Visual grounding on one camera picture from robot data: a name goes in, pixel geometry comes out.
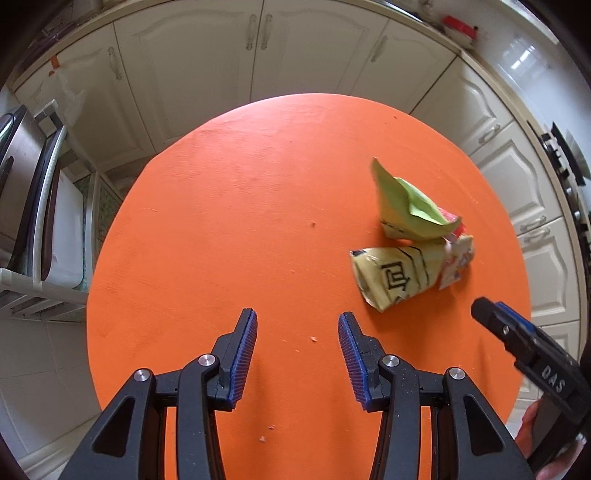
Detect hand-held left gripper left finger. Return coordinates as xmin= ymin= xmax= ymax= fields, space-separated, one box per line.
xmin=59 ymin=307 xmax=258 ymax=480

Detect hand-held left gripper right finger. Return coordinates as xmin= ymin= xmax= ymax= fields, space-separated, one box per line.
xmin=338 ymin=311 xmax=536 ymax=480

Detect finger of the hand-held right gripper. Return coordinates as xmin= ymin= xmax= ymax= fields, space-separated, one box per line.
xmin=470 ymin=297 xmax=539 ymax=366
xmin=495 ymin=301 xmax=578 ymax=357

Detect green snack wrapper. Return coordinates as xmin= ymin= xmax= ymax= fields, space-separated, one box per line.
xmin=373 ymin=158 xmax=464 ymax=241

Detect person's right hand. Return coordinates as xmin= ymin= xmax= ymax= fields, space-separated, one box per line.
xmin=514 ymin=401 xmax=587 ymax=480

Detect orange round table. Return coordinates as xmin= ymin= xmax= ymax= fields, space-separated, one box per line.
xmin=85 ymin=93 xmax=532 ymax=480

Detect steel wok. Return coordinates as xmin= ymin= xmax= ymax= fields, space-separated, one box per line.
xmin=564 ymin=129 xmax=591 ymax=185

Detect black gas stove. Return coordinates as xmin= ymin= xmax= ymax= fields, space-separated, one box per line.
xmin=538 ymin=121 xmax=591 ymax=241

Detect white metal storage rack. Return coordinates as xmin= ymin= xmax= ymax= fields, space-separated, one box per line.
xmin=0 ymin=99 xmax=100 ymax=319

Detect cream base kitchen cabinets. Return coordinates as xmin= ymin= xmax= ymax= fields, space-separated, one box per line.
xmin=9 ymin=0 xmax=591 ymax=407

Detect red lidded container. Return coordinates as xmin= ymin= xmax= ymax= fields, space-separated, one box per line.
xmin=443 ymin=15 xmax=478 ymax=41

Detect dark steel rice cooker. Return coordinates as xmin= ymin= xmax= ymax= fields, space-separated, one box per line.
xmin=0 ymin=105 xmax=47 ymax=278

